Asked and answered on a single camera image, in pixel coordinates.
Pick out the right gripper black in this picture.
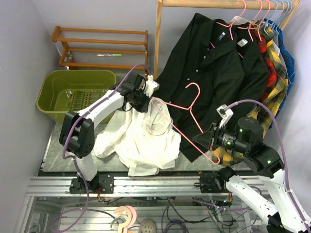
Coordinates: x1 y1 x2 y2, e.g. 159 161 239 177
192 119 249 153

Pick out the pink wire hanger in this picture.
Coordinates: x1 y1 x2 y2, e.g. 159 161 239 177
151 82 221 165

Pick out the white shirt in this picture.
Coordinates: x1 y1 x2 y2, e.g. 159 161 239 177
93 98 181 177

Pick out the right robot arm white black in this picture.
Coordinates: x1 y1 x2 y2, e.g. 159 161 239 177
193 117 311 233

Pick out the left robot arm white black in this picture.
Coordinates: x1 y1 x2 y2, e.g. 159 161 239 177
59 74 159 193

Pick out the yellow plaid shirt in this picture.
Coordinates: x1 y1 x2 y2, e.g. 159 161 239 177
211 20 294 166

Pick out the black shirt behind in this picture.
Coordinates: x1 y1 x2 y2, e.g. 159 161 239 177
233 24 269 101

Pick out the black shirt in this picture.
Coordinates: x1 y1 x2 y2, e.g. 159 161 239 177
153 12 245 163
233 24 269 101

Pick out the black shirt front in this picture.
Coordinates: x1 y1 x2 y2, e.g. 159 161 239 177
153 12 245 163

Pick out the red plaid shirt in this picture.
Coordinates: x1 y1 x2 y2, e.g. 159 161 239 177
251 29 277 102

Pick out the pink hanger of black shirt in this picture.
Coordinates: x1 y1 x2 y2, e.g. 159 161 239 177
208 0 246 59

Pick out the blue shirt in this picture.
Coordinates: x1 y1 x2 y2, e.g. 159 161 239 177
260 26 295 117

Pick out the blue hanger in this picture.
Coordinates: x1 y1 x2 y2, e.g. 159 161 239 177
275 0 293 27
262 0 279 37
267 0 282 29

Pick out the green white marker pen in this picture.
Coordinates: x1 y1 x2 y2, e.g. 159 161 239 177
97 53 122 57

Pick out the wooden shoe rack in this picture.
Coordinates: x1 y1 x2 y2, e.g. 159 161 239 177
52 26 148 70

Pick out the green plastic laundry basket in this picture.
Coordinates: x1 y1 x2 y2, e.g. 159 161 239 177
36 70 117 124

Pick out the grey perforated shoe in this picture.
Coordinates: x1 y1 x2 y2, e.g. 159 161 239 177
138 218 157 233

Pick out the peach plastic hangers pile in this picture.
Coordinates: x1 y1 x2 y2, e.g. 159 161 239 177
110 205 137 233

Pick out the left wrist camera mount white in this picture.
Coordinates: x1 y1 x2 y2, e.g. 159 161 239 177
143 75 160 97

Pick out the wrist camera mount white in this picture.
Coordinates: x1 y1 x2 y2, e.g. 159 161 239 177
216 104 233 129
143 75 160 97

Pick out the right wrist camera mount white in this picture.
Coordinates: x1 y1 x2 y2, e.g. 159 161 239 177
216 104 233 129

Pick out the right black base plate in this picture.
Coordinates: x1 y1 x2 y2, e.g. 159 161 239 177
193 172 228 194

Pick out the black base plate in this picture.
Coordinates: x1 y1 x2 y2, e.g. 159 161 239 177
193 172 228 194
69 174 114 194

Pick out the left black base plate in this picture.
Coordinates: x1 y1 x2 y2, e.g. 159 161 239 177
69 174 114 194

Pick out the aluminium rail base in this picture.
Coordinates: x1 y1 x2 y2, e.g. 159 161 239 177
24 171 282 198

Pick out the wooden clothes rack frame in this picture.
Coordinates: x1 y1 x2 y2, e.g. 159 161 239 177
154 0 300 78

